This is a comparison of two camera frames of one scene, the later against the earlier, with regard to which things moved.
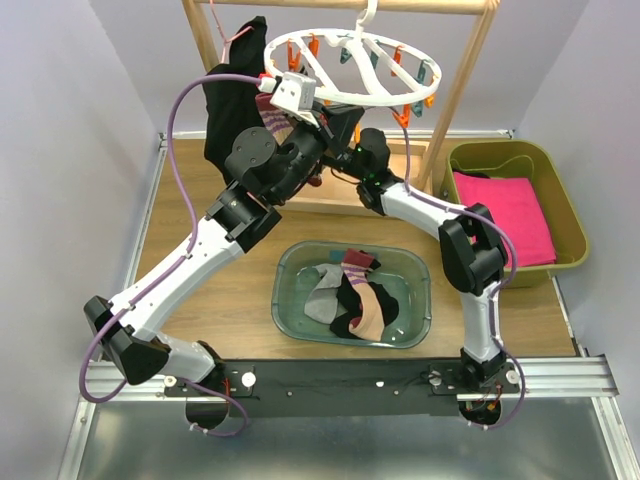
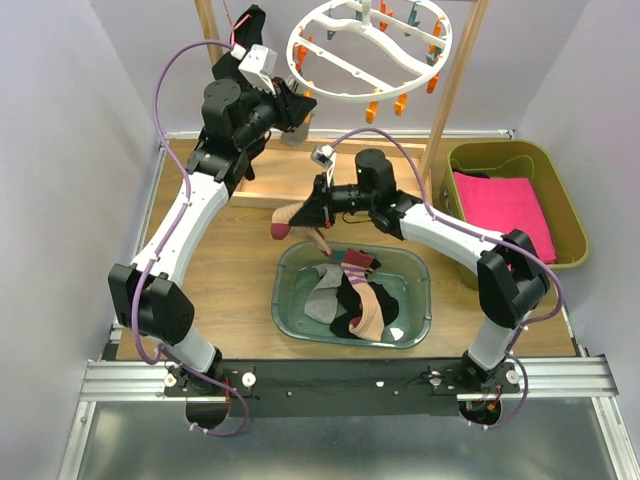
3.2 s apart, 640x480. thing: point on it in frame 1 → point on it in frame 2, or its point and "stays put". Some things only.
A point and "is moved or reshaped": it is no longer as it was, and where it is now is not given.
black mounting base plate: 340,387 stays put
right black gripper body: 347,166 → 348,198
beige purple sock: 370,324 stays put
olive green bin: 525,159 stays put
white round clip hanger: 367,11 is moved or reshaped
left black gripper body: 309,144 → 263,113
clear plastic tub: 404,272 stays put
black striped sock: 388,306 stays put
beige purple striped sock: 280,125 is moved or reshaped
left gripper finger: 342,121 → 298,106
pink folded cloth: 515,204 stays put
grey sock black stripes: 323,301 stays put
